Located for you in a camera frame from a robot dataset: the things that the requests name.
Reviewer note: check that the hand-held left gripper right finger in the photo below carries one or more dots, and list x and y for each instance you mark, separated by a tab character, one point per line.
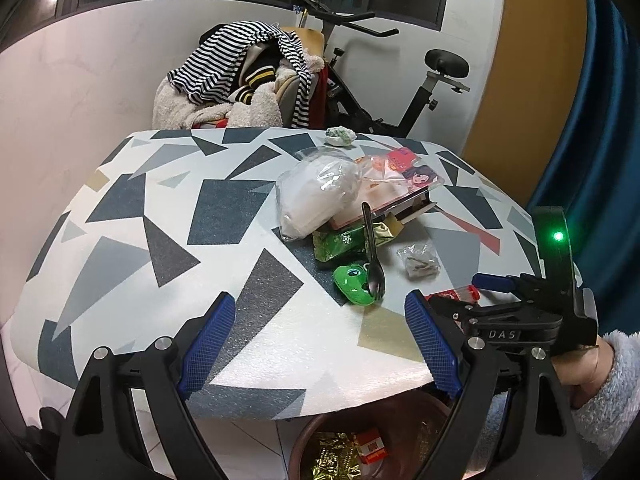
432	340

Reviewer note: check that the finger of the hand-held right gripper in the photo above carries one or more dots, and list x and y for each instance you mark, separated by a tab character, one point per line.
450	306
492	282

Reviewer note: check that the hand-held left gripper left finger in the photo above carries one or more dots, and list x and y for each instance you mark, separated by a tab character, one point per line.
210	340

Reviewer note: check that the red small packet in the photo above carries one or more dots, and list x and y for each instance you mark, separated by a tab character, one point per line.
465	291

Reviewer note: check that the brown trash bin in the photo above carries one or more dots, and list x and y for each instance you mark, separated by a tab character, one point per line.
350	410

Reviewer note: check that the clear orange printed wrapper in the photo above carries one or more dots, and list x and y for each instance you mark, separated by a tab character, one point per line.
385	180

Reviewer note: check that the person's right forearm fuzzy sleeve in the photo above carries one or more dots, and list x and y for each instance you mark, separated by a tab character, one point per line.
615	390

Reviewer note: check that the person's right hand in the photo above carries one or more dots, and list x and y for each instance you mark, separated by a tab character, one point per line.
582	370

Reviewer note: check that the small clear packet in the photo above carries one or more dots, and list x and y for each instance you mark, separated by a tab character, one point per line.
419	260

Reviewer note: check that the black plastic spoon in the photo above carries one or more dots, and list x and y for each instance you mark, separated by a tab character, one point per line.
372	255

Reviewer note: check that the red cardboard box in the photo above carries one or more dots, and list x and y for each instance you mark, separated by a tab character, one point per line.
372	450

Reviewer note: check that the green snack packet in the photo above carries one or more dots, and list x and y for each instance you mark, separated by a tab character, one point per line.
340	245

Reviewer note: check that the crumpled gold foil wrapper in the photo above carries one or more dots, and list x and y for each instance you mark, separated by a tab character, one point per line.
332	460

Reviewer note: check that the blue curtain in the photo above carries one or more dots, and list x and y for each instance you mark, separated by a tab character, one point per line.
600	110

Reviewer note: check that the clear plastic bag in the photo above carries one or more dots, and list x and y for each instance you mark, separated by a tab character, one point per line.
312	195

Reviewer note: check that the crumpled white green wrapper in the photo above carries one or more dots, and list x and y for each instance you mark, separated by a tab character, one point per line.
340	136

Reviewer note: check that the red white printed cloth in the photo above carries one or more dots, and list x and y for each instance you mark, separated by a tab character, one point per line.
212	122

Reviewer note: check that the black exercise bike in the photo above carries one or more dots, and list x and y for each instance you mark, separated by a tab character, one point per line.
350	90

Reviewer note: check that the red garment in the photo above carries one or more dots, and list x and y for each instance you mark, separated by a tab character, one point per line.
321	92

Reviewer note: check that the tan chair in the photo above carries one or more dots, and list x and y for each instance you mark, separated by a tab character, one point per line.
289	92

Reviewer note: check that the black jacket yellow stripes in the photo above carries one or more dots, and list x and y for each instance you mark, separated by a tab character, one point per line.
255	67

